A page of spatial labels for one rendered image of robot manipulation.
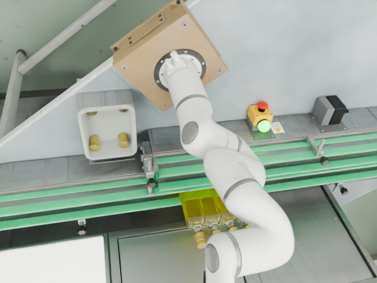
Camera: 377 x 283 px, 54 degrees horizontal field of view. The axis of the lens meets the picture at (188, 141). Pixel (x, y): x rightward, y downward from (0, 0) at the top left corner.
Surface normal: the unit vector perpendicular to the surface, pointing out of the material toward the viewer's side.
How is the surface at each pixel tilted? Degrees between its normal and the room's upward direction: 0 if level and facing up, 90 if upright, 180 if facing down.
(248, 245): 80
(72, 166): 90
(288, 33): 0
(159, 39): 5
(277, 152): 90
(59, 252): 90
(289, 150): 90
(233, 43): 0
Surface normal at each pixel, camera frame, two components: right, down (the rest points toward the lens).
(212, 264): -0.84, 0.04
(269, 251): 0.41, -0.13
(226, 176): -0.51, -0.51
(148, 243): 0.07, -0.71
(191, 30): 0.24, 0.74
